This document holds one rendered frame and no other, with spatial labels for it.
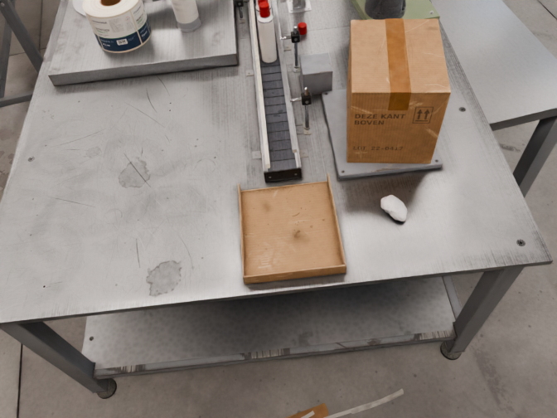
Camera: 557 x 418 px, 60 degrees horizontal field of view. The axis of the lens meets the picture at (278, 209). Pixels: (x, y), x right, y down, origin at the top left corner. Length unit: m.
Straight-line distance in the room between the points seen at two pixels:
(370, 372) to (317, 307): 0.35
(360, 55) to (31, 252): 1.04
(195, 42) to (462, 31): 0.97
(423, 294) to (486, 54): 0.89
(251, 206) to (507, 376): 1.25
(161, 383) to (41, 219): 0.88
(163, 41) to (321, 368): 1.39
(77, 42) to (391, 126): 1.23
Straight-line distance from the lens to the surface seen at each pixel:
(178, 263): 1.33
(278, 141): 1.47
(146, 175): 1.54
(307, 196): 1.39
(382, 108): 1.29
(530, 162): 2.03
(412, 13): 2.01
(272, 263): 1.28
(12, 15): 2.82
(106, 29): 1.88
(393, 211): 1.34
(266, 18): 1.64
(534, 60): 1.93
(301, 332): 1.85
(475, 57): 1.88
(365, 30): 1.45
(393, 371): 2.06
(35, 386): 2.32
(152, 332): 1.95
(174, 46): 1.88
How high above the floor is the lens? 1.95
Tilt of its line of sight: 55 degrees down
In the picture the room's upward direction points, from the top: 7 degrees counter-clockwise
